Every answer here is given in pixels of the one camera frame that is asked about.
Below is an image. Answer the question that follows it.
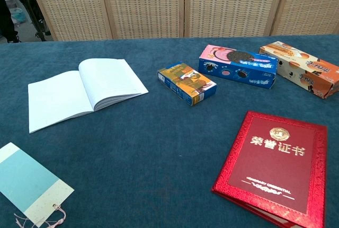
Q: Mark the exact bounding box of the teal bag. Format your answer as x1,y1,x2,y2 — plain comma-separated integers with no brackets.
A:
10,7,27,24

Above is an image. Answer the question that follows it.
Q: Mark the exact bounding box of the dark blue table cover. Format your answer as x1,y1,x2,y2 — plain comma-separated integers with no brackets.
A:
0,34,339,228

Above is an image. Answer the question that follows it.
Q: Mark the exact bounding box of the blue pink cookie box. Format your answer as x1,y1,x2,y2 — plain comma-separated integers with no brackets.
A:
198,44,279,90

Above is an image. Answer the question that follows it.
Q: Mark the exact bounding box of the red certificate folder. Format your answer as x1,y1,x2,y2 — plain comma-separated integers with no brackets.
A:
211,110,328,228

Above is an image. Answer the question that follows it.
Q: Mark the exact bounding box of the yellow blue snack box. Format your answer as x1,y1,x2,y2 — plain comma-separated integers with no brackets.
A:
157,62,218,106

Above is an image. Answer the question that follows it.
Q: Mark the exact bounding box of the black tripod stand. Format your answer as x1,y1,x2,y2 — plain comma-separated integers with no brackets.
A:
15,0,52,42

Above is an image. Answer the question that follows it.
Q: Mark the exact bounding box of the orange cream biscuit box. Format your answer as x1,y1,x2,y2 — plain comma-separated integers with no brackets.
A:
258,41,339,99

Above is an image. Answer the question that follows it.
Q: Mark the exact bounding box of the person's dark trouser leg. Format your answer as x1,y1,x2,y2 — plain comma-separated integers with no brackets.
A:
0,0,21,43

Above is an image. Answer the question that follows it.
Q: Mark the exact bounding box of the open white notebook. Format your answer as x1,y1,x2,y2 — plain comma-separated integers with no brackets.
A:
28,58,149,134

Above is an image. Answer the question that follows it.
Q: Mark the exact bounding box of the blue bookmark with pink tassel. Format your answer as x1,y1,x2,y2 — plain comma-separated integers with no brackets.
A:
0,142,75,228

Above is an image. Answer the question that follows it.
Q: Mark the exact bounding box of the wicker folding screen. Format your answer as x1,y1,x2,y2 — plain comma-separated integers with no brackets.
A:
24,0,339,42

